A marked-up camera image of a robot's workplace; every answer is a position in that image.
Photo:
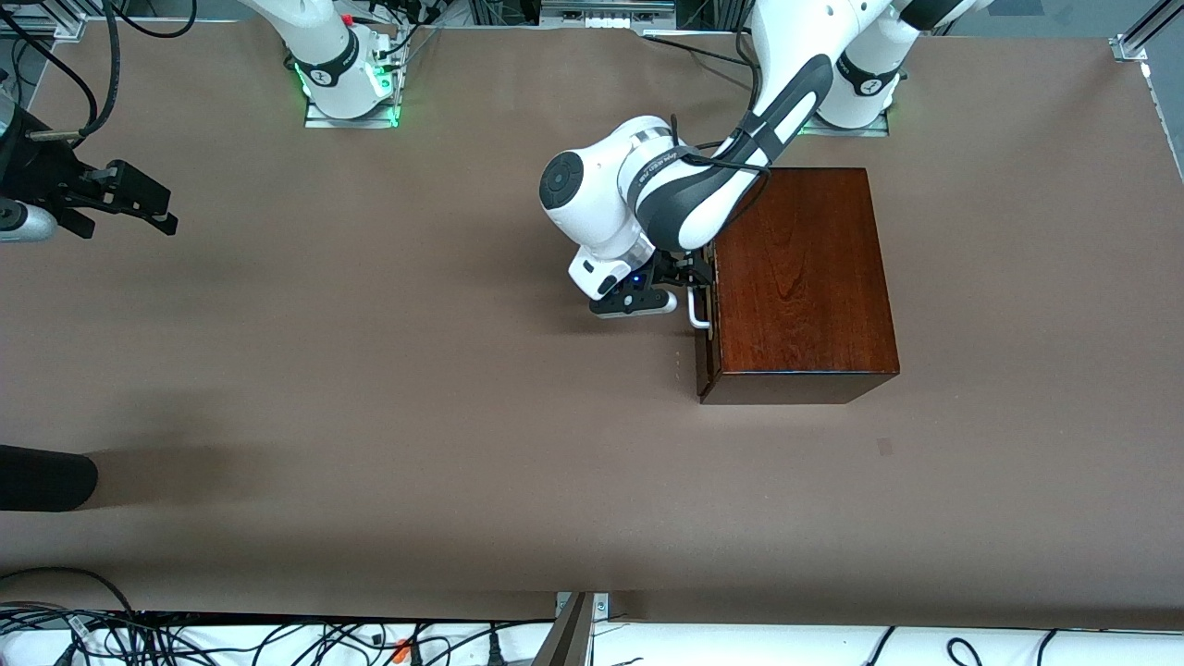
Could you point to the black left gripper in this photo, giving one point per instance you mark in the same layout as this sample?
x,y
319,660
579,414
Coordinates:
x,y
672,265

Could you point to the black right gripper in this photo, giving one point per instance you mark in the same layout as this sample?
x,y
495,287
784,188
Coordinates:
x,y
46,176

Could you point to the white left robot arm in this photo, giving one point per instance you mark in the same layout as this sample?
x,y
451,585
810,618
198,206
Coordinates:
x,y
601,185

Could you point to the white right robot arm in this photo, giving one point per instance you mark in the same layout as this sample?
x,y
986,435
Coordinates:
x,y
310,23

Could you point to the dark brown wooden cabinet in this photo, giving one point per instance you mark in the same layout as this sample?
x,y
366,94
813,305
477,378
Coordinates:
x,y
805,296

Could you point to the white power strip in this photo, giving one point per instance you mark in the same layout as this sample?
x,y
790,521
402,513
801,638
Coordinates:
x,y
606,20

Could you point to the black ribbed cylinder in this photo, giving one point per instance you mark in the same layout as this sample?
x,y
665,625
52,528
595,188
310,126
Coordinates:
x,y
46,476

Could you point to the dark diagonal strut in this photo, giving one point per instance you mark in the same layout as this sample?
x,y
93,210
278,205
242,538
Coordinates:
x,y
566,643

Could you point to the aluminium frame profile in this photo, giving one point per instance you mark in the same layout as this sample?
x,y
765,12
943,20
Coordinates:
x,y
1133,42
42,18

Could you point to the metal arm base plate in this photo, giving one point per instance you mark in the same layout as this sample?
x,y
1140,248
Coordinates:
x,y
319,120
874,130

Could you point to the small aluminium bracket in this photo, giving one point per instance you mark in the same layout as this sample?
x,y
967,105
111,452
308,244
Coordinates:
x,y
601,606

